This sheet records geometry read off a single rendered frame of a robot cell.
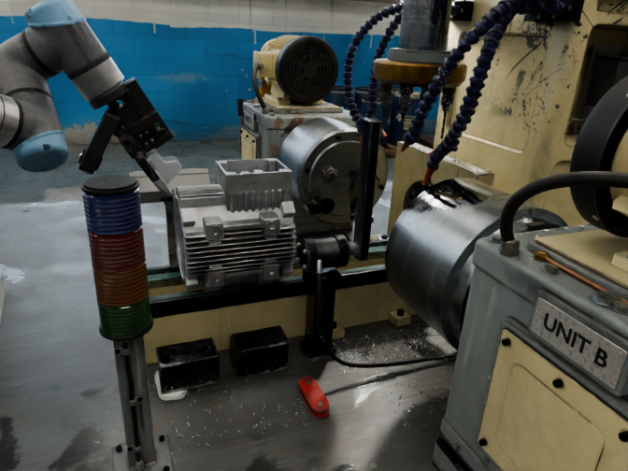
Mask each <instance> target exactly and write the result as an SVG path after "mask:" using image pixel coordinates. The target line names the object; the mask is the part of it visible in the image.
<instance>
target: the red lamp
mask: <svg viewBox="0 0 628 471"><path fill-rule="evenodd" d="M87 232H88V239H89V245H90V253H91V257H92V259H91V260H92V266H93V267H94V268H95V269H98V270H101V271H105V272H122V271H127V270H131V269H134V268H136V267H138V266H140V265H142V264H143V263H144V262H145V261H146V252H145V244H144V243H145V241H144V233H143V224H142V226H141V227H139V228H138V229H137V230H135V231H133V232H131V233H127V234H123V235H97V234H94V233H91V232H90V231H88V230H87Z"/></svg>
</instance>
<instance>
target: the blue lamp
mask: <svg viewBox="0 0 628 471"><path fill-rule="evenodd" d="M82 194H83V195H82V198H83V203H84V207H85V208H84V211H85V216H86V219H85V220H86V224H87V230H88V231H90V232H91V233H94V234H97V235H101V236H116V235H123V234H127V233H131V232H133V231H135V230H137V229H138V228H139V227H141V226H142V224H143V222H142V217H141V216H142V213H141V205H140V203H141V201H140V191H139V187H137V188H136V189H135V190H134V191H132V192H130V193H126V194H121V195H112V196H98V195H91V194H88V193H86V192H84V191H82Z"/></svg>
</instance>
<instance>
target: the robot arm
mask: <svg viewBox="0 0 628 471"><path fill-rule="evenodd" d="M23 16H24V18H25V19H26V21H27V25H28V26H29V27H27V28H26V29H25V30H24V31H22V32H21V33H19V34H17V35H15V36H13V37H12V38H10V39H8V40H7V41H5V42H3V43H1V44H0V148H1V149H5V150H11V151H12V156H13V158H15V161H16V163H17V165H18V166H20V167H21V168H22V169H24V170H26V171H30V172H46V171H50V170H53V169H55V168H57V167H59V166H60V165H61V164H63V163H64V162H65V161H66V160H67V158H68V148H67V145H66V141H65V132H64V131H63V128H62V125H61V123H60V120H59V117H58V114H57V110H56V107H55V105H54V102H53V98H52V95H51V92H50V87H49V84H48V82H47V80H48V79H50V78H52V77H54V76H56V75H57V74H59V73H61V71H64V72H65V74H66V75H67V76H68V77H69V79H70V80H71V81H72V83H73V84H74V85H75V87H76V88H77V89H78V91H79V92H80V94H81V95H82V96H83V98H84V99H85V100H86V101H90V102H89V104H90V105H91V106H92V108H93V109H98V108H100V107H103V106H105V105H107V106H108V108H106V111H105V113H104V115H103V117H102V119H101V121H100V122H99V124H98V126H97V128H96V130H95V132H94V134H93V137H92V139H91V141H90V143H89V145H88V147H87V149H84V150H83V152H82V153H81V154H80V155H79V159H78V163H79V167H78V169H79V170H81V171H84V172H86V173H88V174H90V175H92V174H93V172H94V171H97V169H98V167H99V166H100V165H101V163H102V160H103V157H102V155H103V153H104V151H105V149H106V147H107V144H108V142H109V140H110V138H111V137H112V135H114V136H116V137H117V138H118V139H119V141H120V142H121V144H122V146H123V147H124V149H125V150H126V151H127V153H128V154H129V155H130V156H131V158H132V159H135V160H136V162H137V163H138V165H139V166H140V167H141V169H142V170H143V171H144V172H145V174H146V175H147V176H148V177H149V179H150V180H151V181H152V182H153V184H154V185H155V186H156V187H157V188H158V189H159V190H160V192H161V193H164V194H166V195H168V196H173V195H174V194H173V193H172V192H171V190H170V189H169V187H168V186H167V184H168V183H169V182H170V181H171V180H172V179H173V178H174V177H175V176H176V175H177V174H178V173H179V171H180V170H181V164H180V163H179V162H178V159H177V157H175V156H166V157H163V156H161V154H160V153H159V152H158V151H157V150H156V149H157V148H159V147H161V146H162V145H163V144H165V142H167V141H168V140H170V139H172V138H173V136H172V134H171V133H170V131H169V129H168V128H167V126H166V125H165V123H164V121H163V120H162V118H161V117H160V115H159V114H158V112H157V111H156V109H155V108H154V106H153V105H152V103H151V102H150V100H149V98H148V97H147V96H146V95H145V94H144V92H143V91H142V89H141V88H140V86H139V84H138V83H137V81H136V79H135V78H131V79H129V80H127V81H123V80H124V76H123V74H122V73H121V71H120V69H119V68H118V67H117V66H116V64H115V63H114V61H113V60H112V58H111V57H109V55H108V53H107V51H106V50H105V48H104V47H103V45H102V44H101V42H100V41H99V39H98V38H97V36H96V35H95V33H94V32H93V30H92V28H91V27H90V25H89V24H88V23H87V22H86V21H87V20H86V18H85V17H83V16H82V15H81V14H80V12H79V11H78V9H77V8H76V6H75V5H74V4H73V2H72V1H71V0H43V1H42V2H40V3H38V4H36V5H34V6H33V7H31V8H29V9H27V10H26V11H25V12H24V15H23ZM117 100H121V101H122V104H121V105H120V103H119V102H116V101H117ZM147 155H148V156H147Z"/></svg>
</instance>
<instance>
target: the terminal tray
mask: <svg viewBox="0 0 628 471"><path fill-rule="evenodd" d="M270 159H274V160H270ZM221 162H225V163H221ZM281 169H286V170H281ZM229 172H234V173H233V174H231V173H229ZM216 181H217V184H220V185H221V187H222V189H223V192H224V195H225V202H226V208H227V211H231V213H235V211H237V212H239V213H240V212H241V211H242V210H244V211H245V212H248V211H249V209H251V211H255V209H258V210H259V211H261V210H262V208H264V209H265V210H268V209H269V208H271V209H273V210H274V209H275V207H277V208H278V209H280V204H281V202H285V201H291V192H292V171H291V170H290V169H289V168H288V167H287V166H285V165H284V164H283V163H281V162H280V161H279V160H278V159H277V158H269V159H248V160H228V161H216Z"/></svg>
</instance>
